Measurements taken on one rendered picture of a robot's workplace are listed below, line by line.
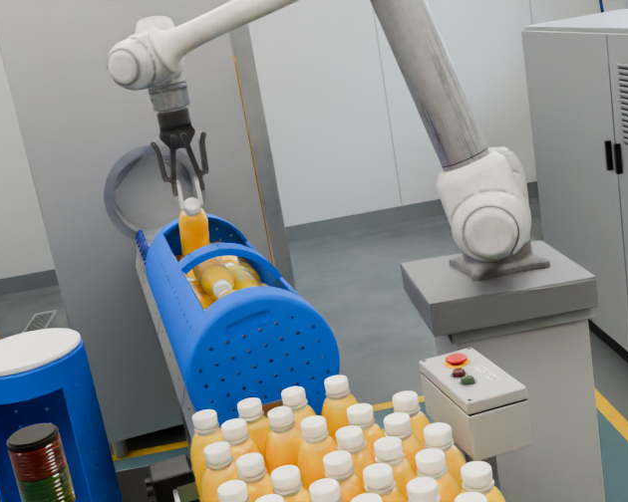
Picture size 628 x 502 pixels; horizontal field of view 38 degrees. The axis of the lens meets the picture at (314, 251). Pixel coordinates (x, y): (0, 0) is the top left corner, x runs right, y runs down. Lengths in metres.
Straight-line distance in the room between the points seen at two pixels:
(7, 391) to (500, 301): 1.12
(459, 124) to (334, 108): 5.02
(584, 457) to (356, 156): 4.92
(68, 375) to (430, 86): 1.07
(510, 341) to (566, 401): 0.20
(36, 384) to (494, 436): 1.14
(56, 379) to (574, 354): 1.18
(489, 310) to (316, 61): 4.98
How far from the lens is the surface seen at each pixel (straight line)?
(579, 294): 2.00
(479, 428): 1.43
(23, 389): 2.19
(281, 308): 1.63
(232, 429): 1.42
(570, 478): 2.23
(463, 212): 1.80
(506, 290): 1.95
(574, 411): 2.16
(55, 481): 1.20
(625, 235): 3.85
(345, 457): 1.27
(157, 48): 1.96
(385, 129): 6.89
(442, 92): 1.83
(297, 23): 6.78
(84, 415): 2.27
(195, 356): 1.63
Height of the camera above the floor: 1.70
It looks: 15 degrees down
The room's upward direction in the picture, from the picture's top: 10 degrees counter-clockwise
